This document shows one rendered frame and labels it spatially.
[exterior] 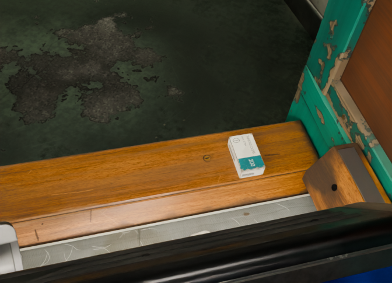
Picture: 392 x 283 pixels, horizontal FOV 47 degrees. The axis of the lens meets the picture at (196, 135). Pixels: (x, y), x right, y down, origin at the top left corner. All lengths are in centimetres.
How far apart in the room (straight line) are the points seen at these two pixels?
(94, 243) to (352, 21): 42
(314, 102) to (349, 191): 18
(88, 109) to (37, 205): 113
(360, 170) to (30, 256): 42
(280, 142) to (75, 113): 115
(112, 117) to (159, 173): 108
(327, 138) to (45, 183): 39
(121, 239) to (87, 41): 147
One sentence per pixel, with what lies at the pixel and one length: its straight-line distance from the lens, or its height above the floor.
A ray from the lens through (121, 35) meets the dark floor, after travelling 203.
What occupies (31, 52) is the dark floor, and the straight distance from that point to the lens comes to 200.
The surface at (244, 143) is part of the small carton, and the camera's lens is 65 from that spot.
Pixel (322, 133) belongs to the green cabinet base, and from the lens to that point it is 68.
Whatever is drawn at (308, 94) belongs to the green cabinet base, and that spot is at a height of 81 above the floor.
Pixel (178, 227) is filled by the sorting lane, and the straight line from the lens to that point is 62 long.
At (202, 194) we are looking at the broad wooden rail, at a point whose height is 76.
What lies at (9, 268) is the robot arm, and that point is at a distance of 46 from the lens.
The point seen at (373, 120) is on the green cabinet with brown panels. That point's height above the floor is 89.
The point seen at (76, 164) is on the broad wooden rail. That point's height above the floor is 77.
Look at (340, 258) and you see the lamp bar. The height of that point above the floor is 111.
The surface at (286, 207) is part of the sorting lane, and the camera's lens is 65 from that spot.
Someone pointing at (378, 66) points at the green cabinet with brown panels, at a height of 94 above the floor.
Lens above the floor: 129
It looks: 52 degrees down
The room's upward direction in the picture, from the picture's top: 7 degrees clockwise
